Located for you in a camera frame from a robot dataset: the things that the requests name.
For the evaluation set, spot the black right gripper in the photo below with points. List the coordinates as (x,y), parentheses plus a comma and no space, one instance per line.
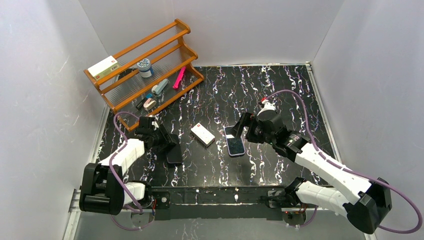
(249,126)

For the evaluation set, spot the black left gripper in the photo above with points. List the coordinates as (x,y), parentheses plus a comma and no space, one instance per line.
(168,141)

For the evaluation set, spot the purple phone case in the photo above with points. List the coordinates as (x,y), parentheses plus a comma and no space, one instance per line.
(244,150)

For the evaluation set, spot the black smartphone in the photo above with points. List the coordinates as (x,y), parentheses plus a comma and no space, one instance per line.
(236,147)

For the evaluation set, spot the black phone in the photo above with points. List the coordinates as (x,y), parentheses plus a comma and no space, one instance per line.
(174,156)

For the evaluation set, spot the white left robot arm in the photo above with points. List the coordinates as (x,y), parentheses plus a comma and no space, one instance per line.
(103,189)

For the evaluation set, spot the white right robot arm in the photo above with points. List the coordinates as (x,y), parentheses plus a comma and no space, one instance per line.
(363,202)

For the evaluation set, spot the white red small box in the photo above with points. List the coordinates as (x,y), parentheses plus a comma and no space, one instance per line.
(202,134)

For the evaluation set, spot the pink marker pen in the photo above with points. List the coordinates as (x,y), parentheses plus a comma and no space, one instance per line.
(179,78)

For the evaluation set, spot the blue white round jar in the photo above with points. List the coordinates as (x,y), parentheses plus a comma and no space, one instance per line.
(145,68)

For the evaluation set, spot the orange wooden shelf rack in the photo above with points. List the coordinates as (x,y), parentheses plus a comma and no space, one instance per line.
(168,52)

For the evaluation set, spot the black front base bar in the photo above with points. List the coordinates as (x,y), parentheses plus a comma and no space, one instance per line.
(237,202)

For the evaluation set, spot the white cardboard box on shelf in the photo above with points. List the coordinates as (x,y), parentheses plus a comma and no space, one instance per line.
(103,68)

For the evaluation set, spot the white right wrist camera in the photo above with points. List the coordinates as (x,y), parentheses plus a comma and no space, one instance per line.
(267,105)

